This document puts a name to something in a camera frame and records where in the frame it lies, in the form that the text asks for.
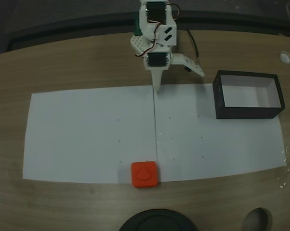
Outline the orange cube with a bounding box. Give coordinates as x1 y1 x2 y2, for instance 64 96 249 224
131 161 160 189

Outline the dark box white inside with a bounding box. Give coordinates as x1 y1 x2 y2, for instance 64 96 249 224
212 70 285 120

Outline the white paper sheet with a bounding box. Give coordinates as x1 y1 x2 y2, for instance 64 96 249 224
152 83 287 183
23 86 160 185

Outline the small clear round cap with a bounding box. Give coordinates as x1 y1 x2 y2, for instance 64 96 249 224
279 51 290 64

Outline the black stand with round base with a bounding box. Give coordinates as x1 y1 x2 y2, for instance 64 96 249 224
118 208 198 231

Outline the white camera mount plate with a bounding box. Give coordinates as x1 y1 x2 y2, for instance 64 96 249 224
171 53 205 77

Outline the black camera cable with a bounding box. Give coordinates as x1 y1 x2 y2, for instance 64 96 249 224
187 29 200 65

